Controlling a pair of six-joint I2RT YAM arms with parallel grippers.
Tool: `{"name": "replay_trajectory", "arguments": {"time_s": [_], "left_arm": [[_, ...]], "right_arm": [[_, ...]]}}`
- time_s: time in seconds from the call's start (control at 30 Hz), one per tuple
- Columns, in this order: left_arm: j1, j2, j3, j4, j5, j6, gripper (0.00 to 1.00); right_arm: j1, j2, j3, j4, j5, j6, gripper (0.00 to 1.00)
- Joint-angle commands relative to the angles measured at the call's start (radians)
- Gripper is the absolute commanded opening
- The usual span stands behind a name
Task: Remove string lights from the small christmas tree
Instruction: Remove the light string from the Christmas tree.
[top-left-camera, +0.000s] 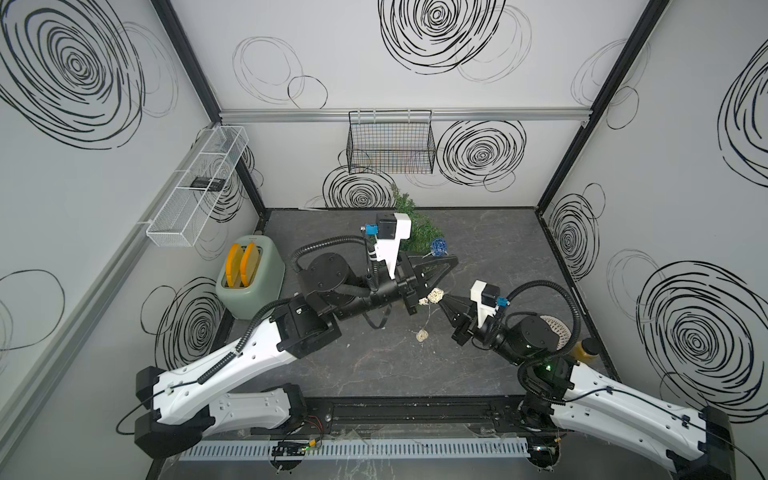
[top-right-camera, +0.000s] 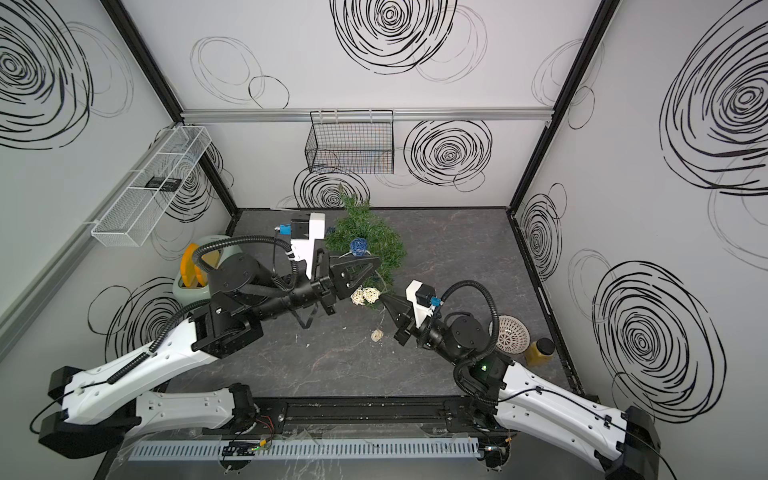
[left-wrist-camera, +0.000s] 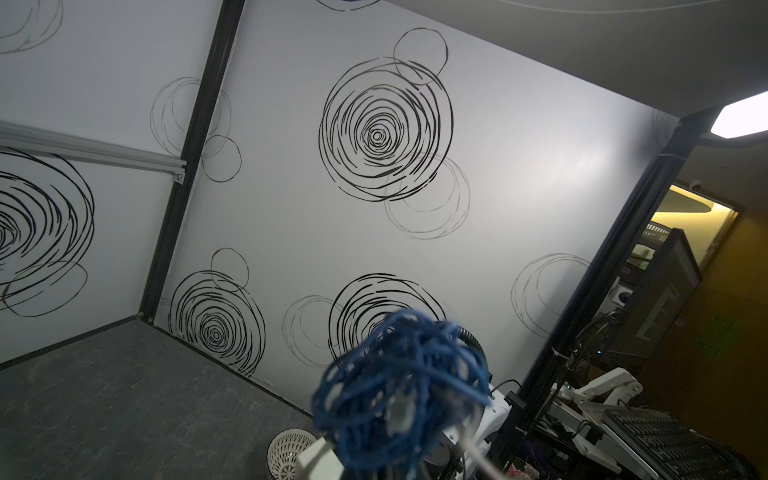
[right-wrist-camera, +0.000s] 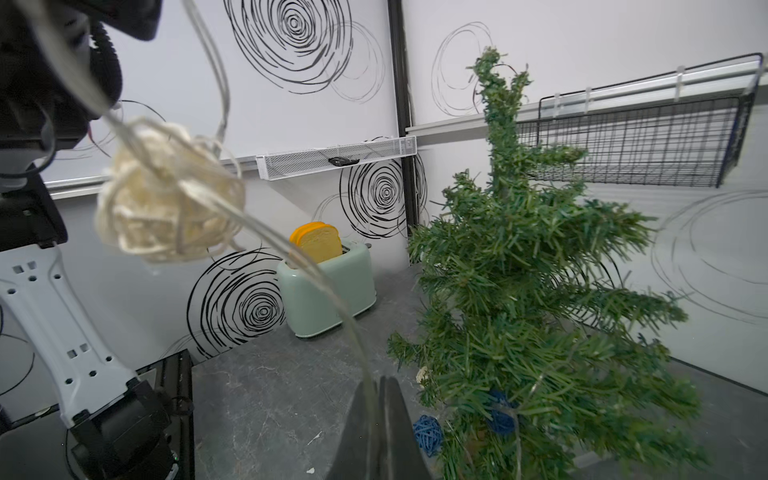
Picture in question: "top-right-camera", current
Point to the black wire wall basket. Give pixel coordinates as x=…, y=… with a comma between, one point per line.
x=356, y=147

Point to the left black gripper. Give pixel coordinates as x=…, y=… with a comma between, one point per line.
x=339, y=264

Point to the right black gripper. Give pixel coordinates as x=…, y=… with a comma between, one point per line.
x=409, y=326

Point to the grey slotted cable duct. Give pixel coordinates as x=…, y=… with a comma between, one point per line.
x=306, y=449

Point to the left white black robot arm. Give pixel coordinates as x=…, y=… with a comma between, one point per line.
x=252, y=279

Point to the black corner frame post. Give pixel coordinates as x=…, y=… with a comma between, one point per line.
x=576, y=74

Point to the small black item in shelf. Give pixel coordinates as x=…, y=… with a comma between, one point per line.
x=167, y=184

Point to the white round strainer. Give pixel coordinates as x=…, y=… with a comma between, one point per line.
x=513, y=336

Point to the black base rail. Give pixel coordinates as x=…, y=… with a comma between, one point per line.
x=453, y=414

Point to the black left corner post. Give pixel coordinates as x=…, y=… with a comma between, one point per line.
x=131, y=36

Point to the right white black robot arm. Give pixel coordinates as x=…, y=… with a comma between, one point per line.
x=622, y=444

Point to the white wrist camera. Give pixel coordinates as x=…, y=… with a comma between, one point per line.
x=304, y=231
x=424, y=301

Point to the yellow jar black lid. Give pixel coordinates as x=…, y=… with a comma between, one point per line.
x=539, y=352

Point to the aluminium wall rail back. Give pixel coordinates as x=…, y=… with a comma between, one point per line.
x=366, y=114

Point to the string lights with rattan balls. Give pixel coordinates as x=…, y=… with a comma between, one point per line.
x=344, y=241

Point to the small green christmas tree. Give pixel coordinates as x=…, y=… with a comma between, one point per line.
x=359, y=232

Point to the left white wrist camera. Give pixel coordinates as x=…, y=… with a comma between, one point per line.
x=304, y=231

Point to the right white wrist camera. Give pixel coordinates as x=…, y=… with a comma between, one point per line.
x=424, y=301

